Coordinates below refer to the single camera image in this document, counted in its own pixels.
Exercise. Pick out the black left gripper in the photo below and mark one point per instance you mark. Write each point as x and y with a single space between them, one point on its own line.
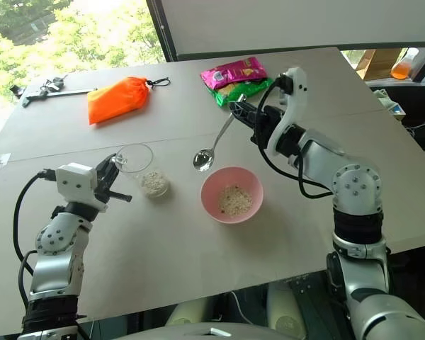
104 182

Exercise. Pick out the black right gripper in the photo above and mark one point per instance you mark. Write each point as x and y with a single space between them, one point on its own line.
269 118

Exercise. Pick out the clear glass mug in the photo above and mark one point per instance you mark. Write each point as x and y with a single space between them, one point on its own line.
141 166

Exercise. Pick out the silver metal spoon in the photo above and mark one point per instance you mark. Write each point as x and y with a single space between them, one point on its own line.
205 159

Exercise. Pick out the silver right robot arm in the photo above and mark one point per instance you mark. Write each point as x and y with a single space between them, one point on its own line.
356 198

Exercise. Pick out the oatmeal in glass mug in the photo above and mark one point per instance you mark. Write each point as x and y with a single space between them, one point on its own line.
154 184

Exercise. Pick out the oatmeal in pink bowl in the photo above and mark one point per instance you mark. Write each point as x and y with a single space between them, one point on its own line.
234 202

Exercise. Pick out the pink bowl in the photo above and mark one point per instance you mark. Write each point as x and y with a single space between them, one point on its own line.
212 209

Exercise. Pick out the green snack packet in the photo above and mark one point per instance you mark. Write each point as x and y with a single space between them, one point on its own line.
230 93

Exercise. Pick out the magenta snack packet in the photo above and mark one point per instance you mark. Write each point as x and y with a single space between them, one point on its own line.
230 72

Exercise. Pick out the grey metal bar tool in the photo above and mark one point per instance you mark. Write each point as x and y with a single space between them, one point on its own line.
67 93

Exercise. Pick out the bunch of keys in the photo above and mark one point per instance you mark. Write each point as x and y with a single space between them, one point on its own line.
53 85

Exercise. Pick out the brown cardboard box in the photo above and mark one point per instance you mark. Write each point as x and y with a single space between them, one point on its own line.
373 63

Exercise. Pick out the cluttered equipment beside table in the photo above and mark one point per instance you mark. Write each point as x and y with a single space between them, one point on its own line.
389 102

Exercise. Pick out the orange plastic bottle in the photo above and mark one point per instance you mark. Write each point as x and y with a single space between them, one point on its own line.
404 65

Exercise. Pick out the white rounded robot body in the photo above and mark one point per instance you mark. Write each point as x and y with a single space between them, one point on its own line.
233 318

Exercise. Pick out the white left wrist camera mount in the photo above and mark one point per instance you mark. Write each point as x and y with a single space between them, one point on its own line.
74 180

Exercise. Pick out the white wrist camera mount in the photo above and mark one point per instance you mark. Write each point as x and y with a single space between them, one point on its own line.
74 180
291 106

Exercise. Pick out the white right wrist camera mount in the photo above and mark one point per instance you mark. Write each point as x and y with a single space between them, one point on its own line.
291 106

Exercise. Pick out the grey board with black frame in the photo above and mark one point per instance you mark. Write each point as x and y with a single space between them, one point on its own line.
290 25

